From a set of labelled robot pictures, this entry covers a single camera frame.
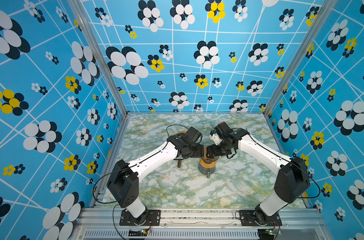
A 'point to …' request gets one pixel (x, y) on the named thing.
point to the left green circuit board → (142, 233)
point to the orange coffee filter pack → (222, 123)
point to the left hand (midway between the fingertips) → (201, 152)
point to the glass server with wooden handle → (179, 163)
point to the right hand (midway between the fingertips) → (213, 154)
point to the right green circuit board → (267, 234)
